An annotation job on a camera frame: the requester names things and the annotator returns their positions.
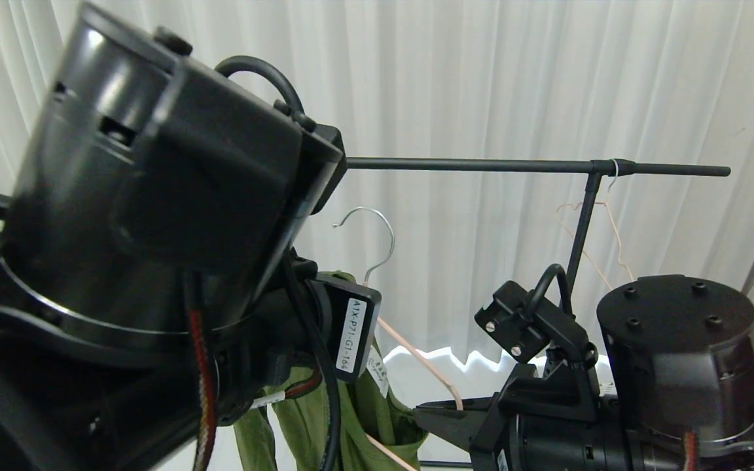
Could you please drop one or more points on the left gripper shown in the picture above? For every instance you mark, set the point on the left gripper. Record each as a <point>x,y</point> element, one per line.
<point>351,327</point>

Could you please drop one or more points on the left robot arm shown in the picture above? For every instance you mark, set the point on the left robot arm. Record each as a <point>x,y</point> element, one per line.
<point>89,196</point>

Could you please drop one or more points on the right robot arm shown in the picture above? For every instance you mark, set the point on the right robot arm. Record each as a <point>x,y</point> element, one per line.
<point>678,353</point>

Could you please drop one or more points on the green long-sleeved shirt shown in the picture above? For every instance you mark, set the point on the green long-sleeved shirt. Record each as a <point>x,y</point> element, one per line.
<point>351,438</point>

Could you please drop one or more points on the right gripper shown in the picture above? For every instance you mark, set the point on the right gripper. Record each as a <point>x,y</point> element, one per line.
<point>547,445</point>

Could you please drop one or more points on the black clothes rack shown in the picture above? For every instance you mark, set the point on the black clothes rack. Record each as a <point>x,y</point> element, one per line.
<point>482,165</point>

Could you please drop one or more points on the pink clothes hanger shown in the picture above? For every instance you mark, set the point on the pink clothes hanger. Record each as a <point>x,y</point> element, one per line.
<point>419,360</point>
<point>618,239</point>

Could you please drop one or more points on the white curtain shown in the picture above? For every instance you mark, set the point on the white curtain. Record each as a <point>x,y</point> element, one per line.
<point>482,78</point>

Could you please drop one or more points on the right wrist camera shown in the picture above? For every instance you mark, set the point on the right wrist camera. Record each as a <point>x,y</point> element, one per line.
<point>514,320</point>

